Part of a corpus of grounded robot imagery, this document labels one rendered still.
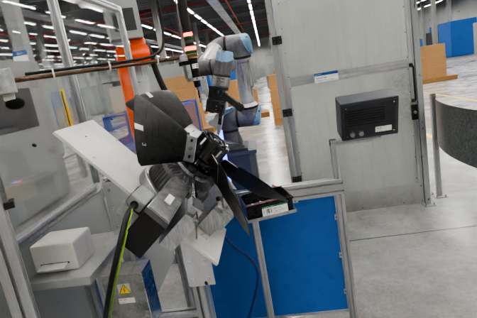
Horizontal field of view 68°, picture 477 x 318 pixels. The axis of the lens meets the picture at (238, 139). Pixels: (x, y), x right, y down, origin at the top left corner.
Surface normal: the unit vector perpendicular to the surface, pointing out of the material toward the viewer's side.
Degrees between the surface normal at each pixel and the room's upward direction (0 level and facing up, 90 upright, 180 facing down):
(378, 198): 90
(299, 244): 90
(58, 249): 90
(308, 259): 90
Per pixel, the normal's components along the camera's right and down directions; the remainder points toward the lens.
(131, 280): -0.07, 0.20
